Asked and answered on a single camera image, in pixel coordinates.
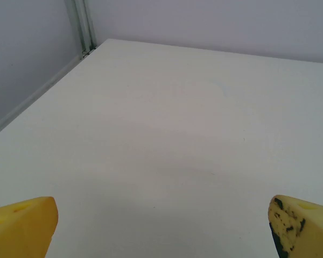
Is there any aluminium table side rail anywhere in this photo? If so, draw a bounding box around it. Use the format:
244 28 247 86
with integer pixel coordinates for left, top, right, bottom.
0 52 84 141

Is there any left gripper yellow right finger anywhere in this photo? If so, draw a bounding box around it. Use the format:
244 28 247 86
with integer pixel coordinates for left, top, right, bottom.
268 194 323 258

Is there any aluminium frame post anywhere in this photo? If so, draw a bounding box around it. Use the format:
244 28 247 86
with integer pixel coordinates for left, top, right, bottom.
64 0 98 59

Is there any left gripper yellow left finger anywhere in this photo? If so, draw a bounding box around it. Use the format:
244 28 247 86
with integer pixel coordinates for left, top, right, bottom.
0 196 59 258

